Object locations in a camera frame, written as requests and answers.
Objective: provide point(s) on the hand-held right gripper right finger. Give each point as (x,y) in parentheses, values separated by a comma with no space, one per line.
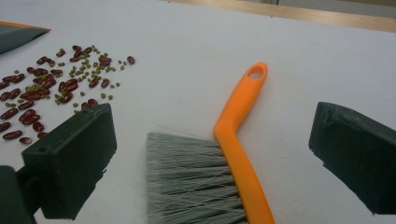
(355,155)

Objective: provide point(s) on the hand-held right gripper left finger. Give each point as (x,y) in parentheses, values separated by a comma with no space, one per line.
(71,161)

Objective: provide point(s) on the pile of red and green beans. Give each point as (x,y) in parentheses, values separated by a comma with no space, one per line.
(29,96)

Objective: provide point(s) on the orange brush with grey bristles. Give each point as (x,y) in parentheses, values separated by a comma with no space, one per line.
(239,109)

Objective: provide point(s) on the grey dustpan with orange edge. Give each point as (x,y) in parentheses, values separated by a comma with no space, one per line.
(15,37)

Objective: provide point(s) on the wooden table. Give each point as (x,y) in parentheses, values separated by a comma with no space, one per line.
(311,14)

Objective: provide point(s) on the white table cover board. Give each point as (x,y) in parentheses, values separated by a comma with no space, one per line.
(186,46)

